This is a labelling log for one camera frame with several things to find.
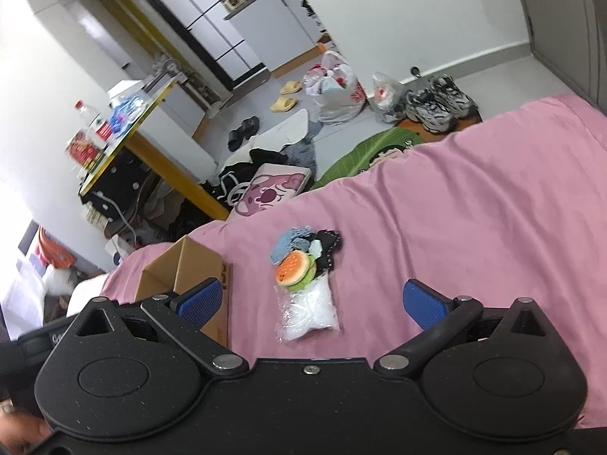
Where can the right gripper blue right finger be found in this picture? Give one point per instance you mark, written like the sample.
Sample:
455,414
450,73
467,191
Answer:
424,305

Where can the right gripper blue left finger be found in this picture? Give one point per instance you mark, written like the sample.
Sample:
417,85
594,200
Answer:
198,305

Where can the hamburger plush toy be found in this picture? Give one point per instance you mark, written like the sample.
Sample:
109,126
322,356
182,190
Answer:
296,271

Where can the clear plastic bag packet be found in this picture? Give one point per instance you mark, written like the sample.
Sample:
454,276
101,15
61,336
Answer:
309,310

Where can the black cloth toy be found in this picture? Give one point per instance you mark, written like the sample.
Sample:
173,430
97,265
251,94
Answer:
323,244

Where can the blue denim cloth toy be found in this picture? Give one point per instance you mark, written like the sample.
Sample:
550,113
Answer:
292,239

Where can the cardboard box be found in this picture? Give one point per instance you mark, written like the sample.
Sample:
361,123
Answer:
182,266

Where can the black clothing pile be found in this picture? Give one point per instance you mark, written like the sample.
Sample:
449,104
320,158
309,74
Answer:
230,184

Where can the pink bed sheet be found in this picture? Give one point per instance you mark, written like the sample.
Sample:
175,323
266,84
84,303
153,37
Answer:
514,206

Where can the pink bear cushion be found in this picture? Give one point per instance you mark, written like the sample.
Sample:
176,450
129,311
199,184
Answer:
271,185

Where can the black polka dot bag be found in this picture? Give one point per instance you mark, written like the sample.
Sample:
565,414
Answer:
118,187

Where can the round white yellow-rimmed table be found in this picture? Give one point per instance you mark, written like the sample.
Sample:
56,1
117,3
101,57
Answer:
169,152

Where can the green leaf cartoon rug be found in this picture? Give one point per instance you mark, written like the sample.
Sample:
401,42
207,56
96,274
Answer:
386,144

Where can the black slipper left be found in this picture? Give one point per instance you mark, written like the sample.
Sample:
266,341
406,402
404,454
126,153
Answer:
235,139

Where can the black slipper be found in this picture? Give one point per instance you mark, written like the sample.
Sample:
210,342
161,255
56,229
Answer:
250,127
235,139

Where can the black slipper right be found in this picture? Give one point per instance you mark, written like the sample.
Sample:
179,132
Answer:
250,127

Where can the red snack jar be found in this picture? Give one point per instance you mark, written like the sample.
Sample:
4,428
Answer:
87,154

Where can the white floor mat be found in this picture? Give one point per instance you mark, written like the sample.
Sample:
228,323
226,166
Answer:
290,131

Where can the grey sneaker left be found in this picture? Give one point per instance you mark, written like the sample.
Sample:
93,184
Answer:
423,108

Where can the grey sneaker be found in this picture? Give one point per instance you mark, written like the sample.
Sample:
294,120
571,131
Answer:
447,92
423,108

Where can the water bottle red label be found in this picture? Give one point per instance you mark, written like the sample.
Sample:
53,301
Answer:
94,120

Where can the grey sneaker right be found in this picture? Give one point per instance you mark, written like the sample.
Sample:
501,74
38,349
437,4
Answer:
447,92

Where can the blue plastic bag on table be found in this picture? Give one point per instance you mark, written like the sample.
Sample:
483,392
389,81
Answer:
126,113

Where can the small clear trash bag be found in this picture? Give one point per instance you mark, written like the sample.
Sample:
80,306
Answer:
388,99

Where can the yellow slipper near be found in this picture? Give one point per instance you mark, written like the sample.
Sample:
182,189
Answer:
284,104

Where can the yellow slipper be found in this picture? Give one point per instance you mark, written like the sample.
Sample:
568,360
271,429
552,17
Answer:
291,87
284,104

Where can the white red plastic bag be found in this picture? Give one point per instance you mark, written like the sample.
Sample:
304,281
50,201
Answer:
335,89

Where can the white tissue box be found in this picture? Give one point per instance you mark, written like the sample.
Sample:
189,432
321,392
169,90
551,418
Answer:
124,88

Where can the yellow slipper far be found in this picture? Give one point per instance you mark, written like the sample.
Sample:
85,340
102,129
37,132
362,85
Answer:
291,87

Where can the white kitchen cabinet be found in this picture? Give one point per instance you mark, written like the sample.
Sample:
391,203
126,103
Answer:
281,33

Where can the grey wardrobe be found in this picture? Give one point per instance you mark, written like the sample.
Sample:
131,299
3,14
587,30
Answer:
569,37

